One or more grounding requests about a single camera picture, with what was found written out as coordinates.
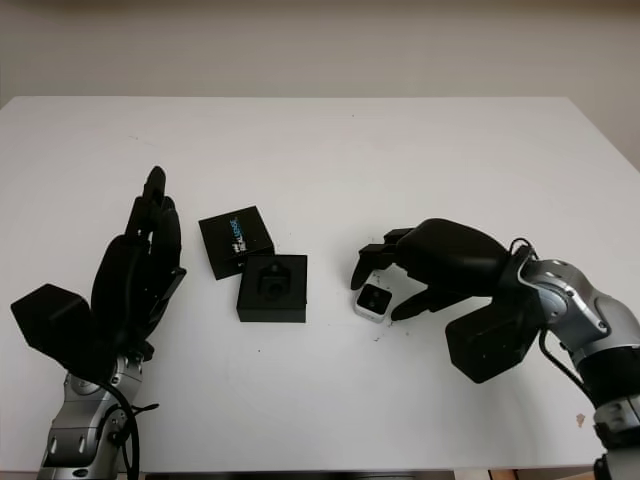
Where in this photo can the small white depth camera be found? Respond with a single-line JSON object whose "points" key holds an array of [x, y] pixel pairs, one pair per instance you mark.
{"points": [[372, 302]]}

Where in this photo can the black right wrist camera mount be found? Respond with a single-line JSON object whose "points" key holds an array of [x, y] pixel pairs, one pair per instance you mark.
{"points": [[490, 340]]}

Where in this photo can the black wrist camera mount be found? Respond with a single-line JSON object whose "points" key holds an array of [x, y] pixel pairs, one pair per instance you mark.
{"points": [[490, 340], [50, 320]]}

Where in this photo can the black printed box lid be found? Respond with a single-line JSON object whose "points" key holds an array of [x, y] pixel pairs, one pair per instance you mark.
{"points": [[225, 240]]}

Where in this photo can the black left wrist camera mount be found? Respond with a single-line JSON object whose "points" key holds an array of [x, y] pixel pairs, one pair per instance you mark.
{"points": [[50, 320]]}

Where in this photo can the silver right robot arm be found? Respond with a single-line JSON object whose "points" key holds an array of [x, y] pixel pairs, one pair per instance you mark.
{"points": [[575, 305]]}

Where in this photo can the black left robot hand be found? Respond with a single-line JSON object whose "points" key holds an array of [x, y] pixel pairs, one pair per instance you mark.
{"points": [[135, 280]]}

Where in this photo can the black camera box base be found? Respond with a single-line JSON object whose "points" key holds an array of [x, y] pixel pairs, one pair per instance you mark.
{"points": [[272, 307]]}

